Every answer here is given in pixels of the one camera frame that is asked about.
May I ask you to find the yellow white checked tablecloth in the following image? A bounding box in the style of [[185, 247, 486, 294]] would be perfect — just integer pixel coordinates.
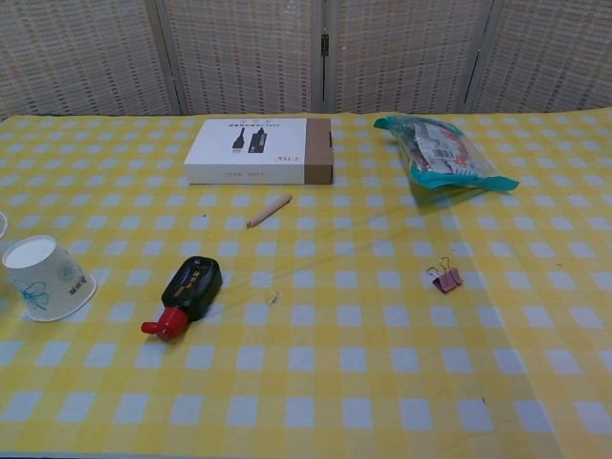
[[391, 107, 612, 459], [0, 112, 570, 459]]

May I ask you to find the woven bamboo folding screen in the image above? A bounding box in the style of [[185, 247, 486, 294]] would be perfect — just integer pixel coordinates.
[[0, 0, 612, 119]]

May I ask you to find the pink binder clip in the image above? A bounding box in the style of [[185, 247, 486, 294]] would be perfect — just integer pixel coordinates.
[[426, 256, 464, 294]]

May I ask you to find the black ink bottle red cap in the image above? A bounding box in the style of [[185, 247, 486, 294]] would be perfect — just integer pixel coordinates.
[[141, 255, 224, 341]]

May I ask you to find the white and brown product box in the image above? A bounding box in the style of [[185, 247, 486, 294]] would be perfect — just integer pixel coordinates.
[[184, 118, 335, 186]]

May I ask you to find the white paper cup blue print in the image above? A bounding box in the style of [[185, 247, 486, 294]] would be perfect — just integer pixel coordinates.
[[2, 233, 97, 322]]

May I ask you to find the teal clear snack bag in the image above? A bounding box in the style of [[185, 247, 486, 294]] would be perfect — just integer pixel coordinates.
[[373, 114, 521, 194]]

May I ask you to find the short wooden pencil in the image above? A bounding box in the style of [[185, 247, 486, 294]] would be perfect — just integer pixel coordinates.
[[246, 193, 294, 229]]

